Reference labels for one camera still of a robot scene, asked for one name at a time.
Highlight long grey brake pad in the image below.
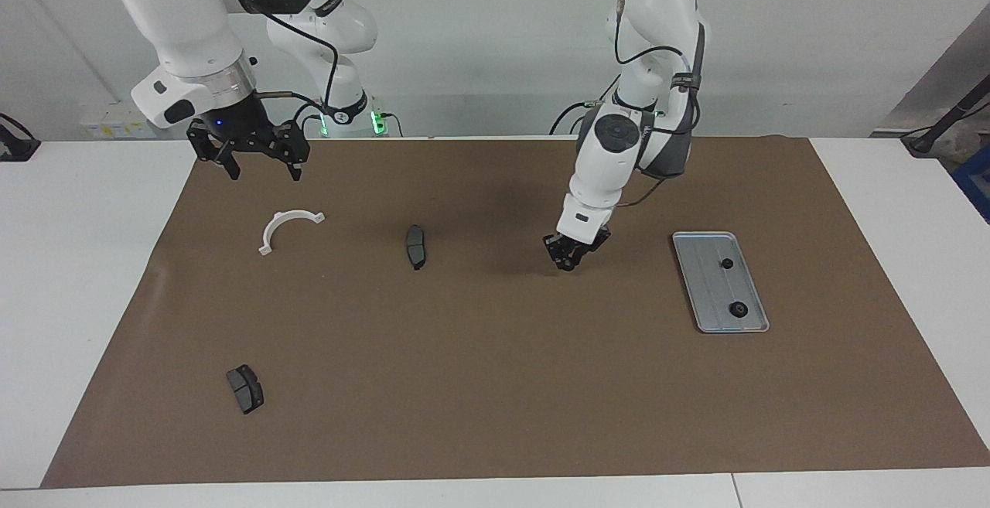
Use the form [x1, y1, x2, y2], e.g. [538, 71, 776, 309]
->
[405, 224, 428, 271]

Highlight silver metal tray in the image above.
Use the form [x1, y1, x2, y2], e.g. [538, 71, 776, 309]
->
[671, 231, 770, 334]

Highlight black clamp base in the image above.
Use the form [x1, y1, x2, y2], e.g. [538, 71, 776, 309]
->
[0, 112, 41, 162]

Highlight short grey brake pad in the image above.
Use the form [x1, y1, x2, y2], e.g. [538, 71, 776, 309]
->
[226, 364, 265, 415]

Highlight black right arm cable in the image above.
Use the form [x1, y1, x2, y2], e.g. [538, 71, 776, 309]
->
[210, 0, 341, 126]

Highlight black camera stand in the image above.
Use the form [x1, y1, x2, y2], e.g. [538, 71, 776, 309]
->
[901, 75, 990, 157]

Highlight blue box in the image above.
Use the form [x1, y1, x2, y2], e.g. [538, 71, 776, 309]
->
[951, 145, 990, 224]

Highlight brown table mat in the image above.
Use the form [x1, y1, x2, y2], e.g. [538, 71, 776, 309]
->
[40, 135, 990, 489]

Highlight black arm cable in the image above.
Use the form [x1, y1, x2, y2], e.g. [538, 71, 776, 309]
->
[615, 0, 706, 207]
[210, 0, 341, 126]

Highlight white curved plastic bracket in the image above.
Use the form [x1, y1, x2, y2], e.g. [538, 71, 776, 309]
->
[258, 210, 326, 257]

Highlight white socket box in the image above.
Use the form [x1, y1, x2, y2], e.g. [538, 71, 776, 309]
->
[80, 102, 167, 140]

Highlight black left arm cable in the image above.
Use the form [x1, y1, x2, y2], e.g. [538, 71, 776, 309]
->
[615, 0, 706, 207]

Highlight black base cables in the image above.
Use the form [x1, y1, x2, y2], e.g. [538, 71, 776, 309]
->
[549, 98, 620, 136]

